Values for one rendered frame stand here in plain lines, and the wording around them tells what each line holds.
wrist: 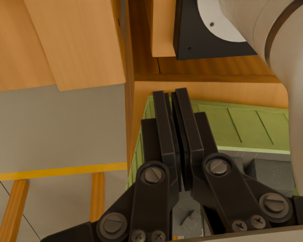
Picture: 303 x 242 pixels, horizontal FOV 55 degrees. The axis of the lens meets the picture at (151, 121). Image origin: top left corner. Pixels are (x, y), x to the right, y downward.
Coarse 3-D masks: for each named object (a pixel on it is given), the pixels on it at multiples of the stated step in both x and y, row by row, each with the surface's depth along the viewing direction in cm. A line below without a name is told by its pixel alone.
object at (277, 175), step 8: (256, 160) 90; (264, 160) 91; (272, 160) 92; (248, 168) 93; (256, 168) 89; (264, 168) 90; (272, 168) 91; (280, 168) 91; (288, 168) 92; (256, 176) 88; (264, 176) 89; (272, 176) 90; (280, 176) 90; (288, 176) 91; (272, 184) 88; (280, 184) 89; (288, 184) 90; (280, 192) 94; (288, 192) 95
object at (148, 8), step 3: (144, 0) 82; (147, 0) 72; (150, 0) 66; (147, 3) 72; (150, 3) 65; (147, 6) 73; (150, 6) 65; (147, 9) 73; (150, 9) 65; (147, 12) 74; (150, 12) 66; (147, 15) 74; (150, 15) 66; (150, 18) 66; (150, 21) 67; (150, 24) 67; (150, 27) 68; (150, 30) 68
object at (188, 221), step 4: (192, 212) 79; (196, 212) 79; (188, 216) 81; (192, 216) 78; (196, 216) 78; (200, 216) 79; (184, 220) 81; (188, 220) 81; (192, 220) 82; (196, 220) 78; (180, 224) 83; (184, 224) 81; (188, 224) 81; (192, 224) 81; (184, 228) 81; (188, 228) 81
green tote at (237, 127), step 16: (144, 112) 78; (208, 112) 76; (224, 112) 78; (240, 112) 79; (256, 112) 80; (272, 112) 82; (288, 112) 83; (224, 128) 73; (240, 128) 74; (256, 128) 75; (272, 128) 77; (288, 128) 78; (224, 144) 68; (240, 144) 69; (256, 144) 70; (272, 144) 72; (288, 144) 73; (128, 176) 98
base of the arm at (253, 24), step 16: (208, 0) 48; (224, 0) 46; (240, 0) 40; (256, 0) 37; (272, 0) 34; (288, 0) 32; (208, 16) 50; (224, 16) 50; (240, 16) 40; (256, 16) 36; (272, 16) 34; (224, 32) 52; (240, 32) 43; (256, 32) 37; (256, 48) 38
